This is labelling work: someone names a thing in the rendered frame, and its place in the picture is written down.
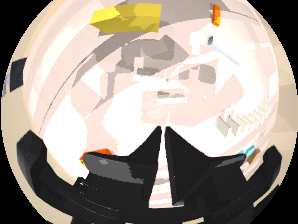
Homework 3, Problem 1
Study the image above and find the orange flat bar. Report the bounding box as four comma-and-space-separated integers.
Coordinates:
212, 4, 221, 27

